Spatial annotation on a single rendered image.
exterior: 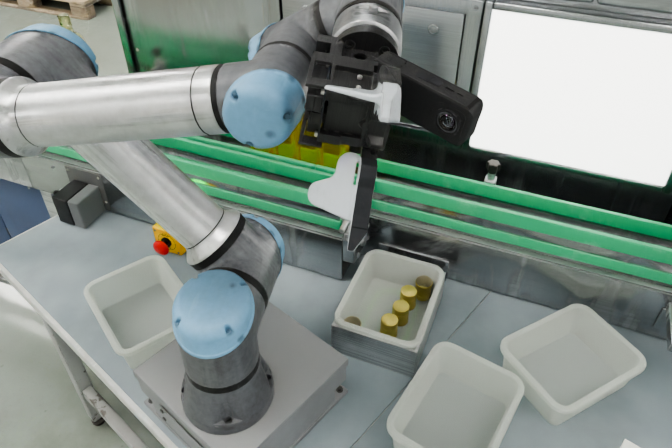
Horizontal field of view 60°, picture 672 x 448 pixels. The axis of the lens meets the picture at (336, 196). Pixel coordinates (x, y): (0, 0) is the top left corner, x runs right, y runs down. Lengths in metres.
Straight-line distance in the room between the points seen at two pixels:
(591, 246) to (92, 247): 1.12
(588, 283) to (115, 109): 0.96
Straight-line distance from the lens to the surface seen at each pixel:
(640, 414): 1.25
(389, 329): 1.17
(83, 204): 1.54
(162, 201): 0.91
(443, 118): 0.55
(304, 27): 0.69
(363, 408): 1.13
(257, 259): 0.94
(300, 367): 1.06
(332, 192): 0.54
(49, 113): 0.72
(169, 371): 1.09
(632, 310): 1.33
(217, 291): 0.87
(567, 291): 1.31
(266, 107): 0.57
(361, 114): 0.53
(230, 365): 0.89
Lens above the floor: 1.72
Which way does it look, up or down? 38 degrees down
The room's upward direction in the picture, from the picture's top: straight up
